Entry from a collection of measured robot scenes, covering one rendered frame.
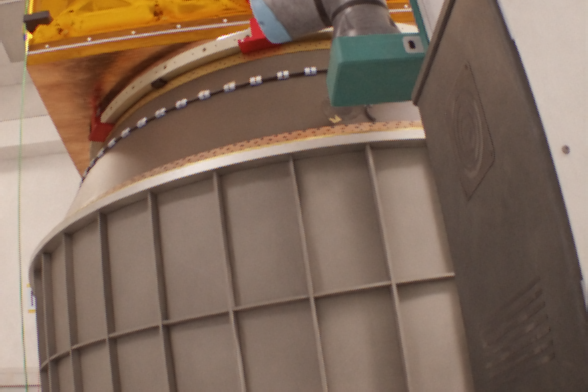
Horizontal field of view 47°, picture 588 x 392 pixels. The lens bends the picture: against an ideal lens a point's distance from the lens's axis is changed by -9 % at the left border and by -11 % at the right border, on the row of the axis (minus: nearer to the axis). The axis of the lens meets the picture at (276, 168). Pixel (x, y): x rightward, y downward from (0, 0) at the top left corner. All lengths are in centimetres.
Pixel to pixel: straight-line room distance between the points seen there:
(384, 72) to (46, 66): 144
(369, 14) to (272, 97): 78
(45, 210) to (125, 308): 638
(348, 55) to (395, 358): 75
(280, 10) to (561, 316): 98
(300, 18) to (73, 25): 123
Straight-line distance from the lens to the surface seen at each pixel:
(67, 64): 251
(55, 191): 837
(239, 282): 180
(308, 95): 209
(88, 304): 211
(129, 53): 246
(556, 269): 65
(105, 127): 271
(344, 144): 184
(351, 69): 131
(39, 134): 836
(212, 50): 237
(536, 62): 71
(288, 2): 146
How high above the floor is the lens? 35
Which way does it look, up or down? 24 degrees up
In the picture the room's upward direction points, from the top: 8 degrees counter-clockwise
